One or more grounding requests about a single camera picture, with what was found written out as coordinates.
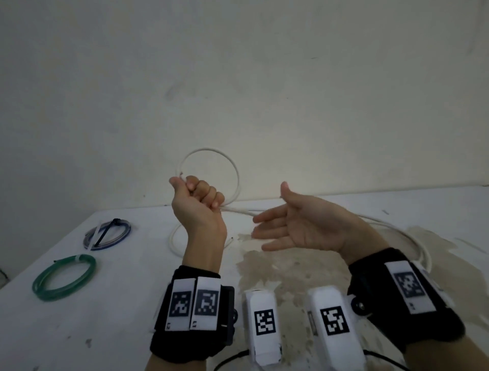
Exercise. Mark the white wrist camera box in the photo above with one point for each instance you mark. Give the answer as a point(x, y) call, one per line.
point(263, 344)
point(336, 344)

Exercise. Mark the person's left forearm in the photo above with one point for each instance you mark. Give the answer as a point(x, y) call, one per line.
point(204, 252)

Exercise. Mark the person's right thumb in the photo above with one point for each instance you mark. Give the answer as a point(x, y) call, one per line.
point(287, 194)

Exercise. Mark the white fiducial marker tag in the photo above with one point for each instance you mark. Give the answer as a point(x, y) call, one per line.
point(206, 304)
point(409, 286)
point(179, 304)

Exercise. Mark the person's right middle finger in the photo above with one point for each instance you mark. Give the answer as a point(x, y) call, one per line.
point(269, 229)

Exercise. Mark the black zip tie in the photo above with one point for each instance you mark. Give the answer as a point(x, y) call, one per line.
point(108, 230)

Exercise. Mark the white zip tie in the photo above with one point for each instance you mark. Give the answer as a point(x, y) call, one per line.
point(98, 235)
point(81, 259)

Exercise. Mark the black right wrist band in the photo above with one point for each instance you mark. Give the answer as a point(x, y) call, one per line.
point(431, 325)

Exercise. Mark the person's left thumb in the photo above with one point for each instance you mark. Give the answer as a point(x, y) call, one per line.
point(178, 183)

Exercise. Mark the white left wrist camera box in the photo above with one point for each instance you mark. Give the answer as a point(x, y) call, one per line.
point(263, 344)

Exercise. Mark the person's left hand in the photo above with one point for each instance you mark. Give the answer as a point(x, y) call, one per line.
point(195, 214)

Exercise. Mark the black wrist band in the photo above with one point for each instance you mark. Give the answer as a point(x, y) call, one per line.
point(183, 344)
point(431, 325)

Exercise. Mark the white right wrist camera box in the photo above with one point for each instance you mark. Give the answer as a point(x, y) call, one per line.
point(336, 344)

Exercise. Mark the person's right hand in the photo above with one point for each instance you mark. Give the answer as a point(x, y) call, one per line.
point(315, 225)

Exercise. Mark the person's right forearm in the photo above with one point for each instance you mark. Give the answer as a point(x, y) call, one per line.
point(365, 242)

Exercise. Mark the black left wrist band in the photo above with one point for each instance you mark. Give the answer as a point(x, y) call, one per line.
point(183, 344)

